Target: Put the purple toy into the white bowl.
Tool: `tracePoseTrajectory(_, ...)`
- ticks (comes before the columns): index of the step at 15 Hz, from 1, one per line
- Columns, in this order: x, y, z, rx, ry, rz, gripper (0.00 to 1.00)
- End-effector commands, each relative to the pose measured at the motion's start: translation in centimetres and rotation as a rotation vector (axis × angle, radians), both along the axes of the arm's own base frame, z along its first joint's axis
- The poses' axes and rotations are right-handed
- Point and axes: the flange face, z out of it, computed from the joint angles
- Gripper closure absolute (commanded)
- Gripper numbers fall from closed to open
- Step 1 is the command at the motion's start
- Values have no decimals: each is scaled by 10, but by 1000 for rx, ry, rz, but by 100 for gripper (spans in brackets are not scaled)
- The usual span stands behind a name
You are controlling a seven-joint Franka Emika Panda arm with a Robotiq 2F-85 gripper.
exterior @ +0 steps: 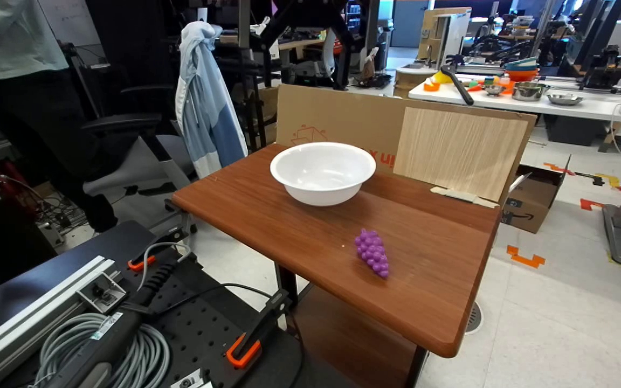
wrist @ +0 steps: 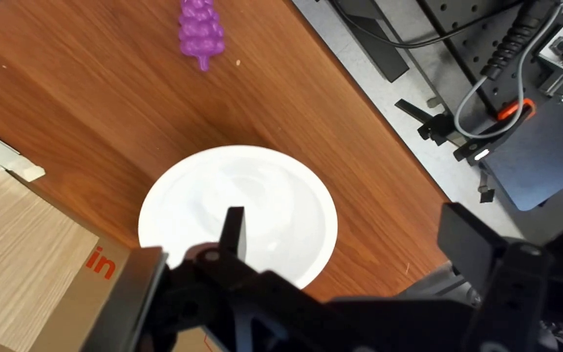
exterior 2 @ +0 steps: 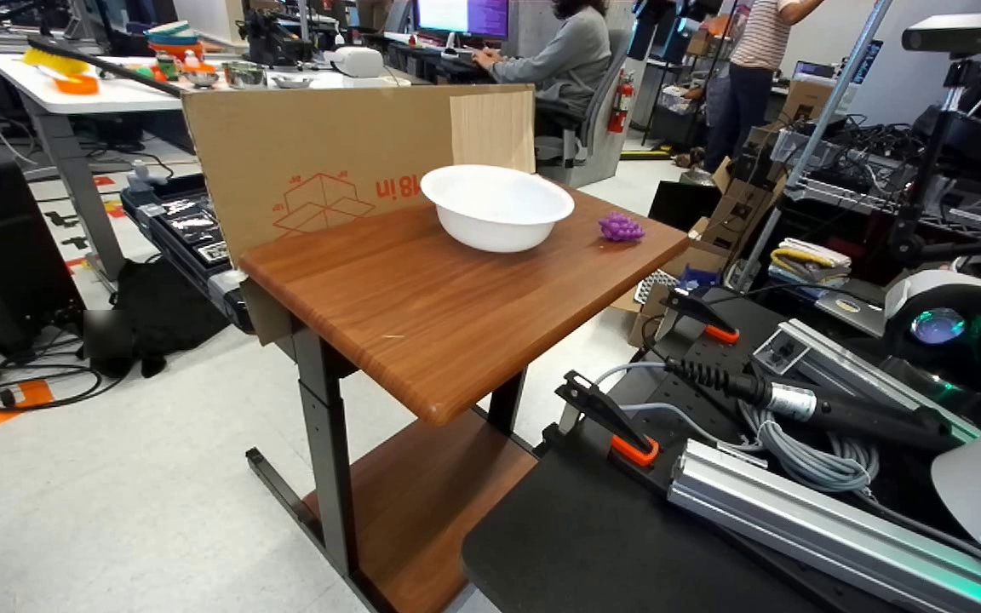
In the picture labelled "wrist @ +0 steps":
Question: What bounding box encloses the black ribbed cable connector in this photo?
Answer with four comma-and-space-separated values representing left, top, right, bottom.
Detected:
480, 0, 560, 85

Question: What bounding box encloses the grey cable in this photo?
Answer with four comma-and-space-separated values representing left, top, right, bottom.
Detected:
453, 0, 563, 144

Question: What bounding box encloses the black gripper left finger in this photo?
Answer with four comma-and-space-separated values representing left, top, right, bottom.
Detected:
142, 206, 335, 352

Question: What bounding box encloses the black perforated breadboard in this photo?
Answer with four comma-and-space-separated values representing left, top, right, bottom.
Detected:
416, 0, 563, 114

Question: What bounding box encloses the white plastic bowl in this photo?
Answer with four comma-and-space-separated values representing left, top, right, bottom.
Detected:
136, 144, 339, 292

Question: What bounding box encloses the black clamp orange tip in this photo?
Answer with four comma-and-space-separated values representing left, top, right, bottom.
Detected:
394, 97, 537, 165

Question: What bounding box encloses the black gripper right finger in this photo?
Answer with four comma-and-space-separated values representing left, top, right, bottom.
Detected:
437, 202, 554, 352

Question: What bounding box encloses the black table leg frame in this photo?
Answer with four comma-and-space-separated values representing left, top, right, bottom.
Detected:
332, 0, 412, 85

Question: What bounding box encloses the brown cardboard box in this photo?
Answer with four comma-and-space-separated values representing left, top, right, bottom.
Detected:
0, 120, 226, 352

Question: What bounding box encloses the thin black cable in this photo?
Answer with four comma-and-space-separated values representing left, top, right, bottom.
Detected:
332, 0, 511, 52

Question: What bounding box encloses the purple toy grape bunch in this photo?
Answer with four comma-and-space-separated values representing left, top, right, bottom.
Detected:
177, 0, 226, 73

